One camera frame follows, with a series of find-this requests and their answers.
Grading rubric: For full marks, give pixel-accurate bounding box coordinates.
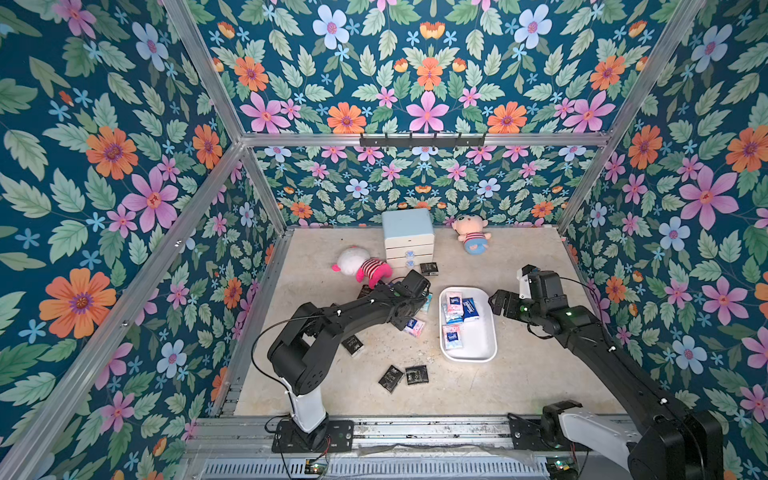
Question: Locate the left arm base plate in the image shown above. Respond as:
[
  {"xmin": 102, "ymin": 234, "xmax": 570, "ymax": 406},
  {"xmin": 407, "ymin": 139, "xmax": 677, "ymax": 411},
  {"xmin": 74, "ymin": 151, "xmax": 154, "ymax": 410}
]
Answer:
[{"xmin": 271, "ymin": 419, "xmax": 355, "ymax": 454}]

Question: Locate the black packet upper left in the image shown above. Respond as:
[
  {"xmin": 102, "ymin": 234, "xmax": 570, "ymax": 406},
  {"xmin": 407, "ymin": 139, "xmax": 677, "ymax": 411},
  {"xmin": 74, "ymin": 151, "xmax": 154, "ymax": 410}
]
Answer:
[{"xmin": 358, "ymin": 284, "xmax": 373, "ymax": 298}]

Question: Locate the dark blue tissue pack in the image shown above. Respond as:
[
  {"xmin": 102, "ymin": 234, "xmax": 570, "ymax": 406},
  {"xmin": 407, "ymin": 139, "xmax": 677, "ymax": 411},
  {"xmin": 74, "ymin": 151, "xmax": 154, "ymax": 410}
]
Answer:
[{"xmin": 462, "ymin": 297, "xmax": 481, "ymax": 322}]

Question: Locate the black packet mid left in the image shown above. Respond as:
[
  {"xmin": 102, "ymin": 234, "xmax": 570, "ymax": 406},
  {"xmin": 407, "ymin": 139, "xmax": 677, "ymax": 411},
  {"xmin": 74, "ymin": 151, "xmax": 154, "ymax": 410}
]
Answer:
[{"xmin": 341, "ymin": 335, "xmax": 364, "ymax": 357}]

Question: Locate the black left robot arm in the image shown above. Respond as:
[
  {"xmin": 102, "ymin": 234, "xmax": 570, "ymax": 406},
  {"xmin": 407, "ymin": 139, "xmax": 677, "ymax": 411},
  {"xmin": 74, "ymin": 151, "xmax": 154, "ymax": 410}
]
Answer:
[{"xmin": 267, "ymin": 271, "xmax": 431, "ymax": 436}]

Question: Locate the black packet near cabinet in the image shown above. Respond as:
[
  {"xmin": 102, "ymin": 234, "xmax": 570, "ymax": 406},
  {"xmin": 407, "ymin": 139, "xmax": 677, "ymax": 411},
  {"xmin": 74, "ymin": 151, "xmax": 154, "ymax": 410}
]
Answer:
[{"xmin": 419, "ymin": 262, "xmax": 439, "ymax": 276}]

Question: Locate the light blue tissue pack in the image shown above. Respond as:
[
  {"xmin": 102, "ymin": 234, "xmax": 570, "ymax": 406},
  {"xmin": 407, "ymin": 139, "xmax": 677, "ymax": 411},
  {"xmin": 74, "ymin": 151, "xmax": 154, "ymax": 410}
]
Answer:
[{"xmin": 442, "ymin": 304, "xmax": 464, "ymax": 325}]

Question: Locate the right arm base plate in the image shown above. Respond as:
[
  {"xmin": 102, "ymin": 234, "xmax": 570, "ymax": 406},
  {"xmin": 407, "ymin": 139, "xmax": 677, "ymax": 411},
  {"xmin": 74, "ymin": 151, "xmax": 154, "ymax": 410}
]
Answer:
[{"xmin": 507, "ymin": 413, "xmax": 589, "ymax": 452}]

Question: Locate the small blue-top drawer cabinet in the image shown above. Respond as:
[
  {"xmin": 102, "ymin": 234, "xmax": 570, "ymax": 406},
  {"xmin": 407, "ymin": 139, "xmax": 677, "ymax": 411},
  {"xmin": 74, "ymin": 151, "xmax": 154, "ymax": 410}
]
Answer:
[{"xmin": 382, "ymin": 208, "xmax": 435, "ymax": 269}]

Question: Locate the pink tissue pack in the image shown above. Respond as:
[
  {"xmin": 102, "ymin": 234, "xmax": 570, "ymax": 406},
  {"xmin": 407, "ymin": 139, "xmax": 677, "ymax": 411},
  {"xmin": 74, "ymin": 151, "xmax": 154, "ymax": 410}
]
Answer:
[{"xmin": 446, "ymin": 292, "xmax": 463, "ymax": 309}]

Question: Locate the black hook rail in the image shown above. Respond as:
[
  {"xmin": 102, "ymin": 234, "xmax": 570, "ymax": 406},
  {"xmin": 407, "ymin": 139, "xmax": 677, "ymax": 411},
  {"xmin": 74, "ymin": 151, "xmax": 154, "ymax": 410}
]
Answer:
[{"xmin": 358, "ymin": 133, "xmax": 486, "ymax": 149}]

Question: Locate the black packet front right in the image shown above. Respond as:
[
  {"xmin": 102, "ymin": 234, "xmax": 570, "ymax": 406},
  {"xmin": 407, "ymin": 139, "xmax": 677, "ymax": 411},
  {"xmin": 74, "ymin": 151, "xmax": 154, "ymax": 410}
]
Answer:
[{"xmin": 405, "ymin": 365, "xmax": 429, "ymax": 386}]

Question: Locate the black packet front left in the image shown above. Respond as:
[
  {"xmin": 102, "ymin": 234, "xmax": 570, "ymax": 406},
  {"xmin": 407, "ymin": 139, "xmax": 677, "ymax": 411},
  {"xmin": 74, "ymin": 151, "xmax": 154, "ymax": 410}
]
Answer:
[{"xmin": 378, "ymin": 365, "xmax": 405, "ymax": 393}]

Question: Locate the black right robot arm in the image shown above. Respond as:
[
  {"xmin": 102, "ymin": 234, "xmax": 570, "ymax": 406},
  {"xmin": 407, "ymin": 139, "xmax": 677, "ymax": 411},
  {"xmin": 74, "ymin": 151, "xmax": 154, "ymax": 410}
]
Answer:
[{"xmin": 488, "ymin": 265, "xmax": 724, "ymax": 479}]

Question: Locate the white oval storage tray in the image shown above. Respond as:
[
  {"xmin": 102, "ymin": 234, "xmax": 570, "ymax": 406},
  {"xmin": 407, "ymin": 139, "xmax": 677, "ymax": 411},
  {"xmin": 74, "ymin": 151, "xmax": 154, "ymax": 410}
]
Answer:
[{"xmin": 439, "ymin": 286, "xmax": 498, "ymax": 363}]

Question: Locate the white pink plush toy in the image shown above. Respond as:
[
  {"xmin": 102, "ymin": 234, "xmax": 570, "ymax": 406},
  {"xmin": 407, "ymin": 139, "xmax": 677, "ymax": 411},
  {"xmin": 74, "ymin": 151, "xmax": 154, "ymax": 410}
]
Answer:
[{"xmin": 332, "ymin": 246, "xmax": 393, "ymax": 289}]

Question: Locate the white blue tissue pack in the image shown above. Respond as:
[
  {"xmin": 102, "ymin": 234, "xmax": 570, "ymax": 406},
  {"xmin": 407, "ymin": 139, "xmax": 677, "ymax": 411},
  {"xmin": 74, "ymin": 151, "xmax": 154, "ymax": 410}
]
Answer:
[{"xmin": 404, "ymin": 318, "xmax": 425, "ymax": 338}]

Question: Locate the teal tissue pack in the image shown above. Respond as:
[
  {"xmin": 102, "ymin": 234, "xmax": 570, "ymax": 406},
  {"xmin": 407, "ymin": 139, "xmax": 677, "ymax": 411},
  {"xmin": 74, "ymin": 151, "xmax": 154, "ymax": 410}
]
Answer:
[{"xmin": 420, "ymin": 293, "xmax": 433, "ymax": 313}]

